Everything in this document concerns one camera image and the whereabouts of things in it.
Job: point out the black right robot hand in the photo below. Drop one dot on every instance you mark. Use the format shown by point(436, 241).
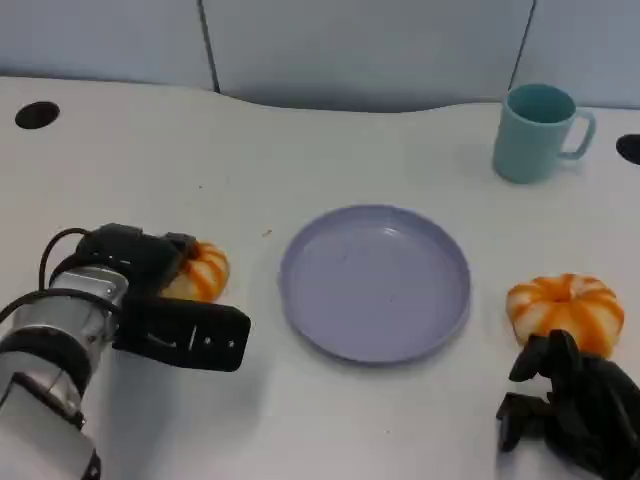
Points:
point(595, 410)

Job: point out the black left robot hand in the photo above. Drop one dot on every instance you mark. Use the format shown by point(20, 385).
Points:
point(135, 255)

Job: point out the orange white toy bread roll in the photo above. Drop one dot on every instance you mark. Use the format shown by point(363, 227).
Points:
point(205, 272)
point(565, 312)

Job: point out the black round table grommet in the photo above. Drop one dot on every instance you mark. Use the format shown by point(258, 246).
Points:
point(37, 115)
point(630, 148)

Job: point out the lilac plate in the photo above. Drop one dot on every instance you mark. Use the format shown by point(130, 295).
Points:
point(375, 285)

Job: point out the pale green mug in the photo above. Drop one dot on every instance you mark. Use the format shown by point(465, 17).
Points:
point(530, 145)

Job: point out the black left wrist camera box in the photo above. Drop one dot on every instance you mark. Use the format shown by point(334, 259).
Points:
point(185, 335)

